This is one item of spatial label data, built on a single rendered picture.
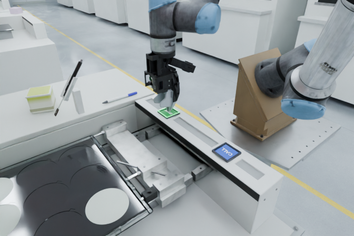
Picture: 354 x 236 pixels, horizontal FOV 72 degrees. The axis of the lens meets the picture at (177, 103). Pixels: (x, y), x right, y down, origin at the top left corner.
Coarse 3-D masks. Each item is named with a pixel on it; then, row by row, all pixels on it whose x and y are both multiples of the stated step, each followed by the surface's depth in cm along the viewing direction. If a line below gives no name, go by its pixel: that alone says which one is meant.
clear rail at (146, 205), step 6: (96, 144) 77; (102, 150) 74; (108, 156) 72; (114, 162) 70; (114, 168) 68; (120, 174) 66; (126, 180) 64; (132, 186) 62; (132, 192) 61; (138, 192) 60; (138, 198) 59; (144, 204) 57
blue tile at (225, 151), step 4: (220, 148) 66; (224, 148) 66; (228, 148) 66; (220, 152) 64; (224, 152) 64; (228, 152) 64; (232, 152) 64; (236, 152) 64; (224, 156) 63; (228, 156) 63
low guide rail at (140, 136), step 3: (141, 132) 91; (135, 135) 90; (138, 135) 90; (141, 135) 90; (144, 135) 91; (138, 138) 89; (141, 138) 90; (144, 138) 91; (141, 141) 91; (105, 147) 84; (108, 147) 84; (108, 150) 83; (111, 150) 84; (108, 153) 83; (111, 153) 84; (114, 153) 85
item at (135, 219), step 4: (144, 212) 55; (148, 212) 56; (136, 216) 55; (140, 216) 55; (144, 216) 55; (132, 220) 54; (136, 220) 54; (140, 220) 55; (124, 224) 53; (128, 224) 53; (132, 224) 53; (116, 228) 52; (124, 228) 52; (128, 228) 53; (112, 232) 51; (116, 232) 51; (120, 232) 52
